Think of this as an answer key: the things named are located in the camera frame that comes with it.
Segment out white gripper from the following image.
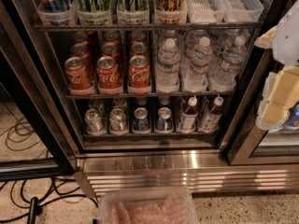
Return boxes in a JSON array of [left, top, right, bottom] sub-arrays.
[[254, 26, 299, 131]]

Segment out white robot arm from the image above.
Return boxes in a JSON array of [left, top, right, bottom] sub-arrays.
[[254, 0, 299, 131]]

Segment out blue can behind right door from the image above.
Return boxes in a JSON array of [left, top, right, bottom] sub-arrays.
[[283, 102, 299, 130]]

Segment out right fridge glass door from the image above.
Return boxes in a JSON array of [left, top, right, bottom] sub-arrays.
[[227, 48, 299, 165]]

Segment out front right blue can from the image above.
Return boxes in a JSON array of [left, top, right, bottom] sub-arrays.
[[156, 107, 173, 133]]

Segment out steel fridge base grille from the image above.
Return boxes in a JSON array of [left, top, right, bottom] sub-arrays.
[[74, 150, 299, 197]]

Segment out front right cola can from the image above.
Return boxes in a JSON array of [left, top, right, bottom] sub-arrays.
[[128, 56, 150, 89]]

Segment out cola can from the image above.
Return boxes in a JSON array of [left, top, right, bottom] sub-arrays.
[[103, 31, 121, 44], [71, 43, 92, 59], [72, 31, 92, 45], [96, 56, 121, 90], [130, 42, 149, 57], [128, 56, 150, 89], [101, 43, 121, 59], [129, 31, 148, 44], [64, 57, 92, 90]]

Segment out middle right cola can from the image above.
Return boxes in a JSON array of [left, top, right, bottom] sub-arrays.
[[130, 42, 149, 57]]

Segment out back right cola can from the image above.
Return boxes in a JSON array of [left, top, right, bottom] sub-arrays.
[[129, 31, 148, 44]]

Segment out front left blue can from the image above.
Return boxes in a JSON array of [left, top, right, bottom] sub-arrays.
[[133, 107, 150, 132]]

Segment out silver can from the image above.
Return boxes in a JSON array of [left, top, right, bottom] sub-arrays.
[[112, 98, 127, 111], [109, 108, 127, 132], [89, 98, 106, 116], [84, 109, 103, 133]]

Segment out front middle cola can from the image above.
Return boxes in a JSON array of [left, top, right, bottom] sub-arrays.
[[96, 56, 121, 90]]

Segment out middle centre cola can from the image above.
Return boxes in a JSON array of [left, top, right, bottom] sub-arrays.
[[101, 43, 121, 59]]

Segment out back centre cola can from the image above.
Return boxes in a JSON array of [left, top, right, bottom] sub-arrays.
[[103, 31, 121, 44]]

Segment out back left silver can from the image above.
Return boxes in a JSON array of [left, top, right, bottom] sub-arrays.
[[89, 98, 106, 116]]

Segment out front left silver can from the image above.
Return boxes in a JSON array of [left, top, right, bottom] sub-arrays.
[[84, 109, 103, 133]]

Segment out back left cola can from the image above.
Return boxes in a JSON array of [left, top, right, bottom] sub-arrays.
[[72, 31, 92, 45]]

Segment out front left cola can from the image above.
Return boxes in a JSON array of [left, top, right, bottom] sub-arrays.
[[64, 57, 92, 90]]

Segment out middle left cola can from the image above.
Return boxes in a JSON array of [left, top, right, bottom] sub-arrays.
[[71, 43, 92, 59]]

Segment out open fridge glass door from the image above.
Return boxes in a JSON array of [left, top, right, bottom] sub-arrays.
[[0, 0, 77, 181]]

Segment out empty white tray right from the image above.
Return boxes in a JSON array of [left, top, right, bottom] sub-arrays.
[[221, 0, 263, 22]]

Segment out empty white tray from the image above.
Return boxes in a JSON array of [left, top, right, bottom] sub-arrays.
[[221, 0, 263, 22], [186, 0, 225, 23]]

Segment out front middle water bottle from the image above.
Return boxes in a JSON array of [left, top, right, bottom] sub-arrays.
[[185, 36, 212, 92]]

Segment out right tea bottle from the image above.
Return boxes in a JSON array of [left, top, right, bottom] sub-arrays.
[[199, 96, 223, 133]]

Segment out tea bottle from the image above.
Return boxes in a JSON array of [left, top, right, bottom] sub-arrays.
[[199, 96, 223, 133], [178, 96, 198, 133]]

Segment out empty white tray left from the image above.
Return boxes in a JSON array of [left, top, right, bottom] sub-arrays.
[[186, 0, 225, 23]]

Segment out left tea bottle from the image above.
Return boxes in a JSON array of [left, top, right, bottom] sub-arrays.
[[178, 96, 198, 133]]

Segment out clear plastic bin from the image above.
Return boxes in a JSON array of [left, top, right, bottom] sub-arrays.
[[97, 187, 199, 224]]

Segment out top wire shelf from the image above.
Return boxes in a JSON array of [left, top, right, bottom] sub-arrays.
[[34, 22, 263, 32]]

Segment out wire shelf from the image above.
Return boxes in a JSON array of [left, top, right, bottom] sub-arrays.
[[66, 91, 233, 99], [34, 22, 263, 32]]

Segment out middle wire shelf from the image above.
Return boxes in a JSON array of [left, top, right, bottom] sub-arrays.
[[66, 91, 233, 99]]

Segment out black floor cables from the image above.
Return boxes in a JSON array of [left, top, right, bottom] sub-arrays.
[[0, 115, 99, 224]]

